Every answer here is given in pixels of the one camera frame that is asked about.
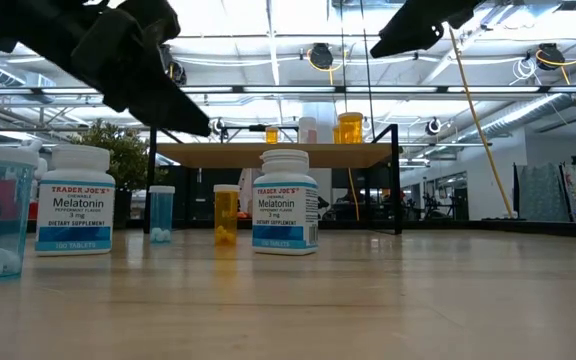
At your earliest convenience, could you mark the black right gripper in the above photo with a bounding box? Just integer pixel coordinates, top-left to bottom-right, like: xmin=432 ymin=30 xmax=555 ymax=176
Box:
xmin=370 ymin=0 xmax=487 ymax=59

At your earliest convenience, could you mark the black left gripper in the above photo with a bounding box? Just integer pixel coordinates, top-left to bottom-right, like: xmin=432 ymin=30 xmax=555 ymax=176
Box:
xmin=70 ymin=12 xmax=212 ymax=137

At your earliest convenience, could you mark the narrow blue pill bottle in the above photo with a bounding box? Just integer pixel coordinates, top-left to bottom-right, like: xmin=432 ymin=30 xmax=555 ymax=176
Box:
xmin=148 ymin=184 xmax=176 ymax=245

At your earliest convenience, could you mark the clear pill bottle white cap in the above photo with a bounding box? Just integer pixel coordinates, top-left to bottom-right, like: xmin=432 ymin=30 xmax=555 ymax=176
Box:
xmin=297 ymin=116 xmax=318 ymax=145

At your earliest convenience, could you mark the white melatonin supplement bottle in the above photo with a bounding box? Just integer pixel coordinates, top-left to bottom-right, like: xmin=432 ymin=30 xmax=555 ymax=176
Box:
xmin=251 ymin=148 xmax=320 ymax=256
xmin=34 ymin=143 xmax=117 ymax=257

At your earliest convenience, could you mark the wooden shelf with black legs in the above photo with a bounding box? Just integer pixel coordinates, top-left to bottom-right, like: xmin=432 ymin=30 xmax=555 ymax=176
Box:
xmin=142 ymin=123 xmax=403 ymax=235

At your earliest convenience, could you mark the green potted plant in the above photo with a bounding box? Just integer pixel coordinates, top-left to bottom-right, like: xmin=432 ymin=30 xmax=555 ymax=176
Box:
xmin=67 ymin=118 xmax=169 ymax=229

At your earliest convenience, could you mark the white humanoid figure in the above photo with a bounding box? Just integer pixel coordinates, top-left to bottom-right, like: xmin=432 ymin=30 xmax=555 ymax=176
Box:
xmin=30 ymin=139 xmax=49 ymax=201

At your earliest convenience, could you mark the grey patterned partition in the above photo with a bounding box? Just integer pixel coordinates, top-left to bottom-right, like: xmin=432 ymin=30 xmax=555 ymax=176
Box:
xmin=515 ymin=162 xmax=569 ymax=222

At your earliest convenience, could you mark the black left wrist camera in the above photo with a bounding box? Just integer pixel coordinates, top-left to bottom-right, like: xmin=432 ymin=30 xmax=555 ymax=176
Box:
xmin=117 ymin=0 xmax=183 ymax=47

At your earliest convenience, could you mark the yellow hanging hose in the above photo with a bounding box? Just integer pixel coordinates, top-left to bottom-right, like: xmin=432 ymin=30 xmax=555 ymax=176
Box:
xmin=447 ymin=27 xmax=517 ymax=220

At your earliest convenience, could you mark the silver ventilation duct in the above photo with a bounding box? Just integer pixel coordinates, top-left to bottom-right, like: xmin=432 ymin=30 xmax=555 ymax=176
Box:
xmin=460 ymin=59 xmax=576 ymax=146

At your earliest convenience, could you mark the black aluminium table frame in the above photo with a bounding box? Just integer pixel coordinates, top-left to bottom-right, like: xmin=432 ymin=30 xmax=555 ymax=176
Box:
xmin=25 ymin=215 xmax=576 ymax=239

